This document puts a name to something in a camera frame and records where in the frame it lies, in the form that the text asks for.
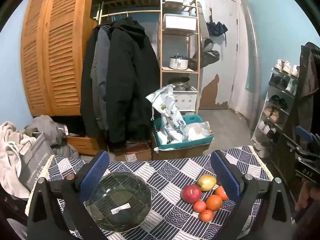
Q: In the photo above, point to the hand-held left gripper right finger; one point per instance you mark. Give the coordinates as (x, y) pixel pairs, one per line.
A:
(225, 172)

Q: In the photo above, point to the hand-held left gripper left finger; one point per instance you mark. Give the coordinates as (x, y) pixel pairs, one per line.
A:
(96, 170)

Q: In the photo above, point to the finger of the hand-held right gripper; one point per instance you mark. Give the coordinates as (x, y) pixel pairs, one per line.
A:
(298, 148)
(303, 132)

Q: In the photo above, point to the yellow pear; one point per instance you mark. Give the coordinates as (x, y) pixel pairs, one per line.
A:
(207, 182)

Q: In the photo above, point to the small tangerine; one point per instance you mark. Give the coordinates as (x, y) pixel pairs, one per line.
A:
(220, 192)
(206, 215)

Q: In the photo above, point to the large orange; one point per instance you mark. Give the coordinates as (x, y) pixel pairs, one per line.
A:
(214, 202)

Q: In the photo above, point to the red apple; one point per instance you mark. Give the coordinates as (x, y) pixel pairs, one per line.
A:
(191, 193)

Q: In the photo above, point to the small red fruit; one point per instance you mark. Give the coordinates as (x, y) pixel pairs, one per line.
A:
(199, 206)

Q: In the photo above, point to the person's right hand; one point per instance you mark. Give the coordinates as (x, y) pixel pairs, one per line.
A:
(303, 195)

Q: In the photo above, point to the wooden drawer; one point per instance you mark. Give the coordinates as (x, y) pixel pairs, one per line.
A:
(82, 143)

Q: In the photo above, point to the group of shoes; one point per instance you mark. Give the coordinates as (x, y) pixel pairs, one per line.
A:
(275, 105)

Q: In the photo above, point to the cardboard box with red label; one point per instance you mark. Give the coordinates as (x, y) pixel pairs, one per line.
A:
(135, 153)

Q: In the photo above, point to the metal shoe rack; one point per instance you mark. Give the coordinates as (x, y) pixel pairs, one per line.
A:
(260, 120)

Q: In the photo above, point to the large cardboard box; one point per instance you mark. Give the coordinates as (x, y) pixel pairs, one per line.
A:
(182, 152)

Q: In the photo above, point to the clear plastic bag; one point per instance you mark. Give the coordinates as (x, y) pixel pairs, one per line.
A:
(198, 131)

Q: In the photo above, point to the teal plastic bin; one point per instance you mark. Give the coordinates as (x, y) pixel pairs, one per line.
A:
(185, 143)

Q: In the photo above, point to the blue patterned tablecloth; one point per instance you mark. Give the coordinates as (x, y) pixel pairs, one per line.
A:
(170, 172)

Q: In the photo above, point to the grey clothing pile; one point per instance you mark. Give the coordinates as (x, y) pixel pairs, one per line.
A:
(50, 132)

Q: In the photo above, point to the grey fabric bag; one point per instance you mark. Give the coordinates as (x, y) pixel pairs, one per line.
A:
(35, 157)

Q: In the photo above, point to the white patterned basket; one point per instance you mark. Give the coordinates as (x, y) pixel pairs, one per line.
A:
(186, 100)

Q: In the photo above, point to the thin black coat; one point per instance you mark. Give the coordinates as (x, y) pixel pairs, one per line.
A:
(86, 87)

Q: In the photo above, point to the white printed plastic bag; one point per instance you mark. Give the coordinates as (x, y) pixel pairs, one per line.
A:
(168, 110)

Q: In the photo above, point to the beige fleece cloth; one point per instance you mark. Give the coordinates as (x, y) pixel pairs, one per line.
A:
(11, 150)

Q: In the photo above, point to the grey jacket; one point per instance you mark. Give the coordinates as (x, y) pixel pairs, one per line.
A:
(101, 75)

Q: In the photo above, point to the large black hooded coat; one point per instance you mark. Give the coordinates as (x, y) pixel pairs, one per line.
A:
(132, 80)

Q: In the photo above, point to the steel pot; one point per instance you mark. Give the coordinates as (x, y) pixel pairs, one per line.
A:
(180, 83)

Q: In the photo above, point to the white door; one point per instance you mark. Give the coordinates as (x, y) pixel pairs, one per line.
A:
(225, 55)

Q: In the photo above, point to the olive hanging bag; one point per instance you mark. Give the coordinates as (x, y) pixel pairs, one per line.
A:
(207, 55)

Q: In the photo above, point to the white cooking pot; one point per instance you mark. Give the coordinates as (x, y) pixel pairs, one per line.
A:
(178, 63)

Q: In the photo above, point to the wooden louvered wardrobe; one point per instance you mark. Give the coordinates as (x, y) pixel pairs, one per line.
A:
(60, 55)

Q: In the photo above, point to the wooden shelf rack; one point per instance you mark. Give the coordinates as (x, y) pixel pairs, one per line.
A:
(196, 55)

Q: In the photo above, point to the dark blue umbrella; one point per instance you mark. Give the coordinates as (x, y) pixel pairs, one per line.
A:
(216, 28)

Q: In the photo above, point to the wide white storage box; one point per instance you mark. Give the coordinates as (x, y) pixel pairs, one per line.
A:
(180, 22)

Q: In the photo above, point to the bamboo clothes rail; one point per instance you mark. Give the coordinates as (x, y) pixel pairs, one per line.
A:
(140, 12)

